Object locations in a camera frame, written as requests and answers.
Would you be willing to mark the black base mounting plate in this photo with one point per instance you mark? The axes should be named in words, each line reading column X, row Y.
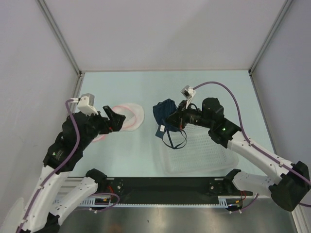
column 171, row 189

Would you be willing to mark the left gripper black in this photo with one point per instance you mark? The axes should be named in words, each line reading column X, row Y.
column 114, row 124

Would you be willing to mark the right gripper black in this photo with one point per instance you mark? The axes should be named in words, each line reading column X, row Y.
column 178, row 120

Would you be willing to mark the dark blue lace bra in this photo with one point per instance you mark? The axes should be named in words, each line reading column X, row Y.
column 161, row 112

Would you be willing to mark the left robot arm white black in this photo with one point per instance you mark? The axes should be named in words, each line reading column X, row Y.
column 78, row 131

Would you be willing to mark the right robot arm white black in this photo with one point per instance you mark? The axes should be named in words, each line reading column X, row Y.
column 287, row 183

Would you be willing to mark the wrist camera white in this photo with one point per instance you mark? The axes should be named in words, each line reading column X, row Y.
column 189, row 93
column 86, row 104

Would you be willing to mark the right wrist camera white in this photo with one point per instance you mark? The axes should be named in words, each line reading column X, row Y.
column 189, row 93

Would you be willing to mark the white perforated plastic tray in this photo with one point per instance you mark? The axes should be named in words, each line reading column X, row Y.
column 199, row 154

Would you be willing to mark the white slotted cable duct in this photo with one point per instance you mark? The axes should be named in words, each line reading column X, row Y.
column 103, row 202

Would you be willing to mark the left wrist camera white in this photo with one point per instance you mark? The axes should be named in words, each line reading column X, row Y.
column 86, row 104

